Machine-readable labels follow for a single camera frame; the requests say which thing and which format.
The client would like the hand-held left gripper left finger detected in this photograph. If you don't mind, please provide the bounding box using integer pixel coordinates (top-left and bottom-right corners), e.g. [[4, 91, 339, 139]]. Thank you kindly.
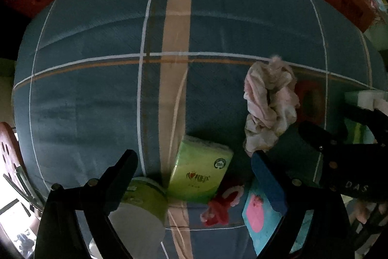
[[36, 149, 139, 259]]

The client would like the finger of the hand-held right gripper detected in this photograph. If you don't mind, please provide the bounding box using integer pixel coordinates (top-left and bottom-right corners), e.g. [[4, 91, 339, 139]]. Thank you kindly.
[[298, 121, 347, 184], [344, 105, 388, 145]]

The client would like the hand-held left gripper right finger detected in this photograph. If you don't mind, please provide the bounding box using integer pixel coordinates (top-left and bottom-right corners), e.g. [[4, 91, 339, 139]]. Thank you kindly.
[[251, 150, 356, 259]]

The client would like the white storage box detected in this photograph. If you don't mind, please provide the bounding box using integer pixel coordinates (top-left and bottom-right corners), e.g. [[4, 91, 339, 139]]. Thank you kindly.
[[344, 89, 388, 114]]

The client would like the pink cloth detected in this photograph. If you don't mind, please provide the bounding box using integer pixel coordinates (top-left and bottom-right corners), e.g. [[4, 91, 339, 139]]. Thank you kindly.
[[243, 55, 301, 157]]

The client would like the green tissue pack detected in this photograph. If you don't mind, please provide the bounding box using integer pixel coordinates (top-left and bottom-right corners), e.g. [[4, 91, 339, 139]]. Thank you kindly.
[[168, 134, 234, 205]]

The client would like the person's right hand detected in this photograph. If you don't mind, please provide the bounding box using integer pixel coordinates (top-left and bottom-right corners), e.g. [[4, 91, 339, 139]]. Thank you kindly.
[[355, 201, 388, 225]]

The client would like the teal card with pink figure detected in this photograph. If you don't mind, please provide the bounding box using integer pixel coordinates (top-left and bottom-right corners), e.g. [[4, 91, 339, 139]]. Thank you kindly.
[[242, 177, 313, 257]]

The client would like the white canister with green label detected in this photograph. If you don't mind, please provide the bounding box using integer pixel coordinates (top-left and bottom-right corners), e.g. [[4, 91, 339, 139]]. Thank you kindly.
[[108, 176, 168, 259]]

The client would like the red pink fuzzy toy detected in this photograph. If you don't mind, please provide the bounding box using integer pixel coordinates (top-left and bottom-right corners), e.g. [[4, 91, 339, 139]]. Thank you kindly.
[[200, 184, 244, 228]]

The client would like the red chair with holes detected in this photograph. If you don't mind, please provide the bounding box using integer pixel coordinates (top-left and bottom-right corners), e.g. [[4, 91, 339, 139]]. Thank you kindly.
[[0, 122, 40, 211]]

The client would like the blue plaid bedsheet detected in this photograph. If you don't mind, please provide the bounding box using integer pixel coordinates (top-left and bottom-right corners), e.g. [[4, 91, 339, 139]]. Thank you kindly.
[[12, 0, 388, 259]]

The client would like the red ring-shaped object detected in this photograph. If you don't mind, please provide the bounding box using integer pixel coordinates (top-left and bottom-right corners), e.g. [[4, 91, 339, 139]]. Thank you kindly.
[[295, 80, 327, 126]]

